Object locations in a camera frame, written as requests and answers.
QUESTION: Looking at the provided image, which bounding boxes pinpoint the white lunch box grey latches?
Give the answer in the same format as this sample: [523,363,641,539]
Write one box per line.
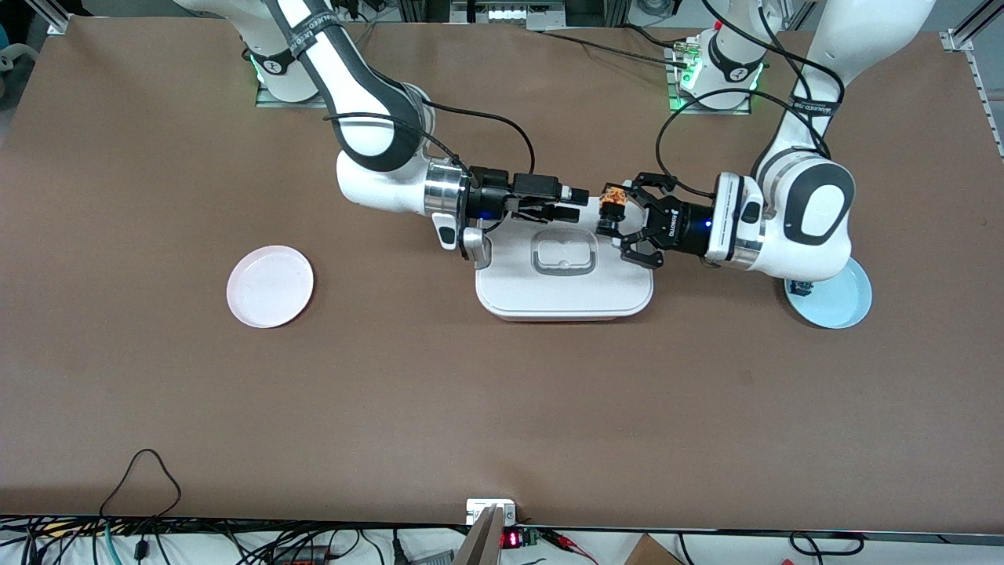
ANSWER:
[474,213,655,323]

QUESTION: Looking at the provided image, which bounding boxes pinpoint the light blue round plate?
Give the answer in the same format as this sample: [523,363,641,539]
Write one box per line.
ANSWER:
[784,257,874,330]

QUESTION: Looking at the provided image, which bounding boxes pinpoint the pink round plate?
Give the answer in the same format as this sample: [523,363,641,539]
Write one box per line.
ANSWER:
[227,246,315,329]

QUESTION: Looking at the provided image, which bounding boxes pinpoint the small white box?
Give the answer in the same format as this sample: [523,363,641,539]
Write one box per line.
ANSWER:
[466,498,518,526]

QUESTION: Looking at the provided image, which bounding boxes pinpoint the red test lead clips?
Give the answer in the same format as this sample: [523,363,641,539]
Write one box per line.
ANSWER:
[541,530,601,563]

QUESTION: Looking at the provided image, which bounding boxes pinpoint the brown cardboard box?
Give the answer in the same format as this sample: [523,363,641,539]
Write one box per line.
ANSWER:
[624,534,685,565]

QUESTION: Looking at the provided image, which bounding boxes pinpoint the grey metal bar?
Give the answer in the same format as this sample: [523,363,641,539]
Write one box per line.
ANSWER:
[455,505,505,565]

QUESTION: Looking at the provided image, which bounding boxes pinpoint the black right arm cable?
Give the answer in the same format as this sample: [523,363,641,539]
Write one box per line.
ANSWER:
[323,102,538,189]

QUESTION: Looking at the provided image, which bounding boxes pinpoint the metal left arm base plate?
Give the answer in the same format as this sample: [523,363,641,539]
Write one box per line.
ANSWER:
[668,41,754,117]

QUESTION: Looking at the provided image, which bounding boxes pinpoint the black cable with brass connector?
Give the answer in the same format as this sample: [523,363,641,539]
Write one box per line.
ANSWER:
[533,28,703,68]

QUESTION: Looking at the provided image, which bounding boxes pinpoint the aluminium frame with white lights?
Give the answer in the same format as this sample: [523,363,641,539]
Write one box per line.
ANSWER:
[449,0,567,26]

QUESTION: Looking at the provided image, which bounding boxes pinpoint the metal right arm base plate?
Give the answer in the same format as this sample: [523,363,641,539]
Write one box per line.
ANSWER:
[255,35,347,109]

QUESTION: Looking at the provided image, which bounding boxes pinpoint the black flat looped cable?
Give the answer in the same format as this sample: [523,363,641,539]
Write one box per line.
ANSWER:
[788,532,866,556]

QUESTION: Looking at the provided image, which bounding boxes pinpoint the aluminium frame rail with bracket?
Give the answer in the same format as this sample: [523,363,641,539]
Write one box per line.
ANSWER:
[940,0,1004,162]

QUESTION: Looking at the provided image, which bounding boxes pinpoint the thin black looped cable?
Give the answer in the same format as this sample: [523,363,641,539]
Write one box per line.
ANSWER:
[99,448,184,520]

